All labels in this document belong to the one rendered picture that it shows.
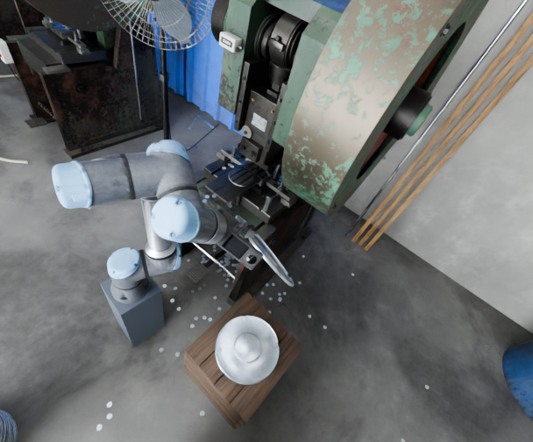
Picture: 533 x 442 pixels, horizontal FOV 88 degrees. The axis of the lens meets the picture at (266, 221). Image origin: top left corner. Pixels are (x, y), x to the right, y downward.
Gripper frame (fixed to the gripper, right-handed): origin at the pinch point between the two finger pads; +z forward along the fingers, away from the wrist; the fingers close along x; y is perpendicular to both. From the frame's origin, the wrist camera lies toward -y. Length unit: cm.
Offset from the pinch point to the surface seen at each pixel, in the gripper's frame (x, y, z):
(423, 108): -63, -10, 15
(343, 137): -33.7, -5.0, -12.2
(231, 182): -5, 39, 42
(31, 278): 110, 97, 38
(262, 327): 38, -14, 57
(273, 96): -43, 39, 24
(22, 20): 17, 367, 90
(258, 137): -28, 39, 34
